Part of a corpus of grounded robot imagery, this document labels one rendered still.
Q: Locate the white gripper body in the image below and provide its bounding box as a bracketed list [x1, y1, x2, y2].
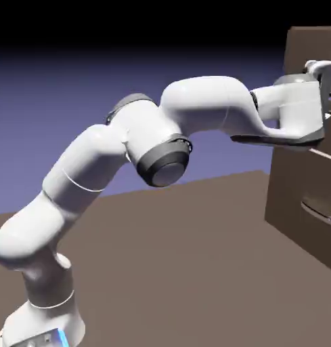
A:
[304, 60, 331, 129]

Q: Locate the brown wooden cabinet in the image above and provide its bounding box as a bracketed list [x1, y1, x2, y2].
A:
[264, 25, 331, 272]

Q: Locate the curved silver drawer handle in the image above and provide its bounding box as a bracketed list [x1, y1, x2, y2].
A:
[300, 199, 331, 225]

